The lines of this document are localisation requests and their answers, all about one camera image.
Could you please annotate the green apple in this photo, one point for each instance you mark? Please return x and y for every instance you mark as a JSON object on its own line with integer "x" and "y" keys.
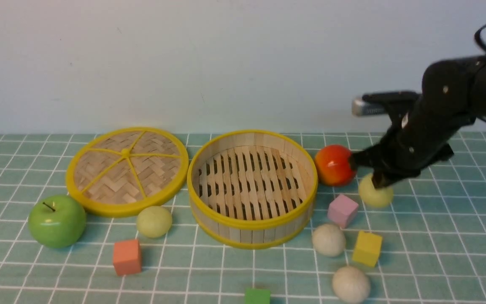
{"x": 57, "y": 221}

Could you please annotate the white bun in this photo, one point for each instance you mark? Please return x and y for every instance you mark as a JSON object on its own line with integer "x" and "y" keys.
{"x": 329, "y": 240}
{"x": 351, "y": 285}

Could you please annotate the bamboo steamer tray yellow rim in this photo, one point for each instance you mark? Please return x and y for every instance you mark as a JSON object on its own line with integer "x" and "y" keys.
{"x": 252, "y": 189}

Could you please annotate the yellow-green bun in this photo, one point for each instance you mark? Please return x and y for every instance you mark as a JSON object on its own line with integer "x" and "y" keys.
{"x": 374, "y": 198}
{"x": 154, "y": 221}

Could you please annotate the red orange tomato fruit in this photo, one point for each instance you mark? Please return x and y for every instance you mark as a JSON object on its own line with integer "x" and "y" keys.
{"x": 333, "y": 167}

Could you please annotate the green cube block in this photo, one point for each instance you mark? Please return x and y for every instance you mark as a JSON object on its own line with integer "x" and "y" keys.
{"x": 257, "y": 296}

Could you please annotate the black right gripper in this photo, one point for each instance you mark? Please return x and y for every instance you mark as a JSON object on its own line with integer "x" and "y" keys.
{"x": 416, "y": 138}

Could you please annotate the woven bamboo steamer lid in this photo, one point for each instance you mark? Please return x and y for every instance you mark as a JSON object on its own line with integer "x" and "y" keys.
{"x": 122, "y": 172}

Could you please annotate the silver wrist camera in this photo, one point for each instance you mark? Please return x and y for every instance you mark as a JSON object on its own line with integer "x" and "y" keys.
{"x": 361, "y": 107}

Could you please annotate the green checked tablecloth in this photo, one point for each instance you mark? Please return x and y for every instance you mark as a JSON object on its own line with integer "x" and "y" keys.
{"x": 433, "y": 249}

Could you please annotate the pink cube block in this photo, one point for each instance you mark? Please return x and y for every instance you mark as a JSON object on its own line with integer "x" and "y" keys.
{"x": 342, "y": 210}

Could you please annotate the orange cube block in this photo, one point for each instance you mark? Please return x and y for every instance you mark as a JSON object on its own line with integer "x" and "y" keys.
{"x": 127, "y": 257}

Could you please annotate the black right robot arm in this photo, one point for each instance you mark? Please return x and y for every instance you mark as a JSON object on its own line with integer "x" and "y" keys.
{"x": 453, "y": 95}

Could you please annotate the yellow cube block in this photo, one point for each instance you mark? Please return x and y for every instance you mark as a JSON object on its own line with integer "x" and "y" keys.
{"x": 367, "y": 248}

